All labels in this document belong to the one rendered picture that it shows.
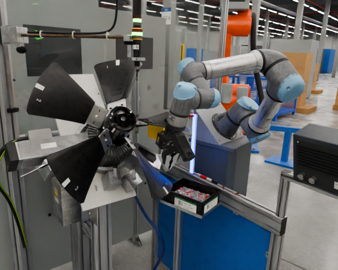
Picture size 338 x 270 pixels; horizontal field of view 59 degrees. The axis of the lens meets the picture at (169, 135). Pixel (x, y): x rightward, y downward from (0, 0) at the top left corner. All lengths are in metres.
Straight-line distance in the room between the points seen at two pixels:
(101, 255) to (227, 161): 0.82
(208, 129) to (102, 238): 0.80
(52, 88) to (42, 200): 0.98
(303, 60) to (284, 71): 7.62
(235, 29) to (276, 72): 3.80
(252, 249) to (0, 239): 1.44
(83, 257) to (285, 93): 1.37
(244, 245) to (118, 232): 1.20
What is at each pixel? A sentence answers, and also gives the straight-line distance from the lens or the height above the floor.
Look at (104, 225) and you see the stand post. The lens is 1.55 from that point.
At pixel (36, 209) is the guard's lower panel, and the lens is 2.09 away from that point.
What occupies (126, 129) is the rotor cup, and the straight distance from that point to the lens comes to 1.22.
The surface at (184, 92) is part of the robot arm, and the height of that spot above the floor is 1.36.
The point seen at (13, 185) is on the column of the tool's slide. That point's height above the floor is 0.78.
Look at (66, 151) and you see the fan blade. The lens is 1.11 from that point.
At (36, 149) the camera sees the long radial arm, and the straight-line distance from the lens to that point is 1.27.
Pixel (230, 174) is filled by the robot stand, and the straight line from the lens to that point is 1.74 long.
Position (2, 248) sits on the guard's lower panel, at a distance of 2.17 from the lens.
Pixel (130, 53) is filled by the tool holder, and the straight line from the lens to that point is 1.30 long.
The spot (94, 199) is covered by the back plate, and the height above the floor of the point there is 0.86.
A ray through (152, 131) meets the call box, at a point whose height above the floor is 1.03.
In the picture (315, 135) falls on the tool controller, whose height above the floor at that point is 1.23.
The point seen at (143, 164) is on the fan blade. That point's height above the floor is 1.05.
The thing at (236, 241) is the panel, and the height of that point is 0.62.
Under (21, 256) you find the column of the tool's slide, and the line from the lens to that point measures 2.03.
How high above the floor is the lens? 1.49
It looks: 15 degrees down
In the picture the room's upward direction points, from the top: 2 degrees clockwise
